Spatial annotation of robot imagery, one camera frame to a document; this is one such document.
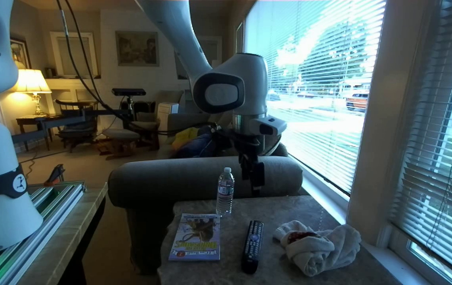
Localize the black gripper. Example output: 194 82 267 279
228 130 270 198

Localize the black remote control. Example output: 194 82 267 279
240 218 263 275

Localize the clear plastic water bottle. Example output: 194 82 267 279
214 166 236 217

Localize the navy blue cushion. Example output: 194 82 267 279
175 131 227 158

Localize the yellow cushion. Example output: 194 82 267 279
170 125 200 153

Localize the grey fabric sofa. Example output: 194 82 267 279
106 123 305 275

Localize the dinosaur children's book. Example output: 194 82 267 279
167 212 224 263

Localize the crumpled white cloth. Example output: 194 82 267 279
273 218 363 279

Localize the wooden rocking chair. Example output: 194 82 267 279
97 100 162 157

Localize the orange vehicle outside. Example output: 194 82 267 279
343 89 371 112

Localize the wide white window blind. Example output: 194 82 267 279
246 0 389 195

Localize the blue seat cushion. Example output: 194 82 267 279
103 119 160 142

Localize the wooden workbench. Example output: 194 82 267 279
18 184 110 285

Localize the narrow white window blind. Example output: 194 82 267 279
390 0 452 283

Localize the red clamp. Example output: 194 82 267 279
43 163 67 187

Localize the dark wooden side table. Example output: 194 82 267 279
16 115 54 150

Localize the lit table lamp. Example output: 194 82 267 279
11 68 54 117

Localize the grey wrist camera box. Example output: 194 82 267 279
246 115 289 136

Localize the black stereo camera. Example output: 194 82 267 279
111 87 148 98

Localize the framed wall picture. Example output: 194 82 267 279
114 30 160 68

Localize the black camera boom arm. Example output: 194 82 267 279
33 108 132 130

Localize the black cable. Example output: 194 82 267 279
56 0 132 120

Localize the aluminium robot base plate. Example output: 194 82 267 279
0 180 87 285

